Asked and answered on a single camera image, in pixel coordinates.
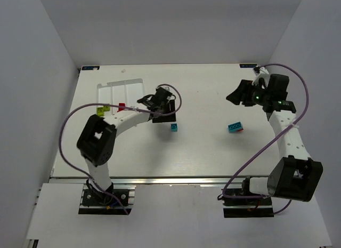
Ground red long lego brick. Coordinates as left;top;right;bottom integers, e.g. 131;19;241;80
118;103;125;112

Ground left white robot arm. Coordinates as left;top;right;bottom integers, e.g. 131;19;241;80
77;86;176;201

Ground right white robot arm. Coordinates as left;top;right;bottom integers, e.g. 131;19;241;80
226;74;323;202

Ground small blue lego brick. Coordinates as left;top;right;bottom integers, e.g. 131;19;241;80
170;123;178;132

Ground right blue corner label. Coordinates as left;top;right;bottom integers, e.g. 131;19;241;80
239;63;257;68

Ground blue corner label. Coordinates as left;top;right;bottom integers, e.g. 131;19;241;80
239;63;257;68
81;66;100;71

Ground white divided sorting tray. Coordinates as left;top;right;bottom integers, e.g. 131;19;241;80
97;78;145;108

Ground large teal lego brick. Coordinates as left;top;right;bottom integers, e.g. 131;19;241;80
228;122;243;133

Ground left blue corner label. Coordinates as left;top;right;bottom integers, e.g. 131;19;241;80
81;66;100;71

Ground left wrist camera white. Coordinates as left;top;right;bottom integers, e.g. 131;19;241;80
161;86;170;93

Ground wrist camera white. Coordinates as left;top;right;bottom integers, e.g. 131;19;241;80
161;86;170;93
252;66;270;86

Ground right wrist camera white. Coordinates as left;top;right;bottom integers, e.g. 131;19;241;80
252;66;270;86

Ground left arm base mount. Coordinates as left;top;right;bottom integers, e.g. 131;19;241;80
78;180;135;215

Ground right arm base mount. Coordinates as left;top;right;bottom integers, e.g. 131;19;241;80
217;178;275;218

